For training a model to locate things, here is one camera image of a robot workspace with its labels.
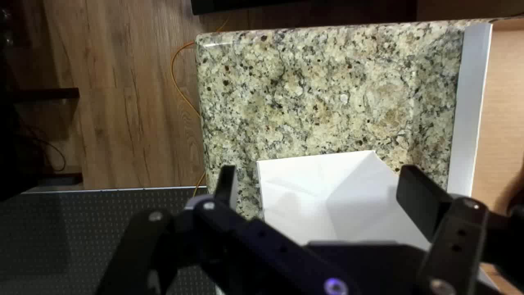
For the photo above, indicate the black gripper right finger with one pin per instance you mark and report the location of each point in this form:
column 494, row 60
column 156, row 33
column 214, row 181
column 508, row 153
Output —
column 453, row 247

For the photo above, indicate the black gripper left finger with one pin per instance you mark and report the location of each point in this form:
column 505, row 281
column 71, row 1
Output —
column 256, row 247

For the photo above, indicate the white paper bag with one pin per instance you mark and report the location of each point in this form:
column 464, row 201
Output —
column 328, row 197

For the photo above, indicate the black perforated table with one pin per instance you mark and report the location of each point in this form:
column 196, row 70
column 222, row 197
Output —
column 55, row 240

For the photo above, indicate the dark shelf unit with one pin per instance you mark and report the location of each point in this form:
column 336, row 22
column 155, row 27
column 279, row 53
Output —
column 11, row 137

